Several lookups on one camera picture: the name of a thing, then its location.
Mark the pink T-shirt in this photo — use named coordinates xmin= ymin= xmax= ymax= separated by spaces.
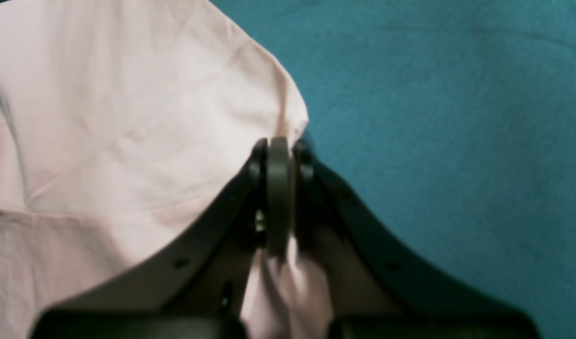
xmin=0 ymin=0 xmax=308 ymax=339

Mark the teal table cloth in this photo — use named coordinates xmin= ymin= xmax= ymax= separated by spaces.
xmin=214 ymin=0 xmax=576 ymax=339

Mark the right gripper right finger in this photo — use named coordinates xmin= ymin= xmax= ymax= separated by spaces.
xmin=292 ymin=140 xmax=540 ymax=339

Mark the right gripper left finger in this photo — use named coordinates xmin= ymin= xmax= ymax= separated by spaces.
xmin=30 ymin=137 xmax=291 ymax=339

